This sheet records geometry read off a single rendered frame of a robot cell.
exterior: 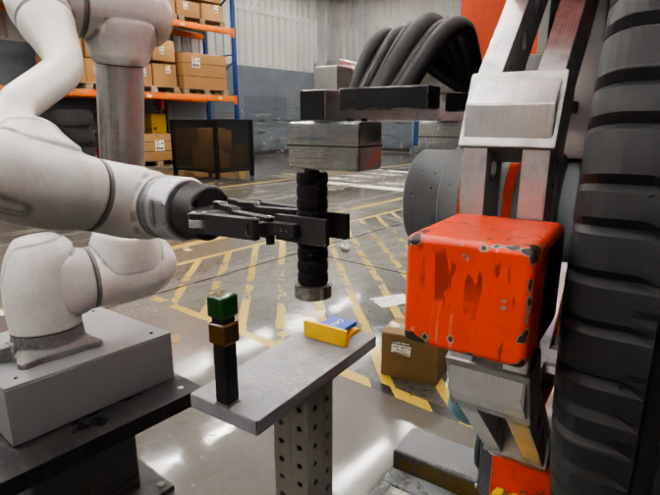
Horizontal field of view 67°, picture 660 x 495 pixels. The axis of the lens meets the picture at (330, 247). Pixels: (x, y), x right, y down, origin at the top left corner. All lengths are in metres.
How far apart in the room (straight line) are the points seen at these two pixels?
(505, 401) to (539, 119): 0.21
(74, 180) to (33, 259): 0.61
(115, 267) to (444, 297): 1.08
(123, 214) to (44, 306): 0.59
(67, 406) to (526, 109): 1.14
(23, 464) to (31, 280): 0.37
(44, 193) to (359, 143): 0.37
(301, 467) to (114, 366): 0.49
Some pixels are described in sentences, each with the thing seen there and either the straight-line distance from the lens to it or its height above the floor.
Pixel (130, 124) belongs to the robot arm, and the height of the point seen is 0.94.
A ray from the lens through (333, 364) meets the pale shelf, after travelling 1.09.
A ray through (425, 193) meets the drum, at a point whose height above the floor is 0.86.
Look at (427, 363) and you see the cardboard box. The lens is 1.92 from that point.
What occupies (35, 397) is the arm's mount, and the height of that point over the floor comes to 0.39.
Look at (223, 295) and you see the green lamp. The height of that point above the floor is 0.66.
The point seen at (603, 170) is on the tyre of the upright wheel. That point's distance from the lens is 0.31.
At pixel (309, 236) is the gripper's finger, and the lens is 0.55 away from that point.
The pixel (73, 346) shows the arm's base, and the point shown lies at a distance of 1.33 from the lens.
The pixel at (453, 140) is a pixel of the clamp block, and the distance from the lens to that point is 0.83.
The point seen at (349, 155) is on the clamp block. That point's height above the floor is 0.92.
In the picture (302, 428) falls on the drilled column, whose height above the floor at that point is 0.31.
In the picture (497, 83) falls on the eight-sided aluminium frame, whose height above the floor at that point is 0.98.
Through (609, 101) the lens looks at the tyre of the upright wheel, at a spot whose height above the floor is 0.96.
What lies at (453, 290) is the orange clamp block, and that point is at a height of 0.85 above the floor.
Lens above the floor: 0.95
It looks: 14 degrees down
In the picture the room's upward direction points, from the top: straight up
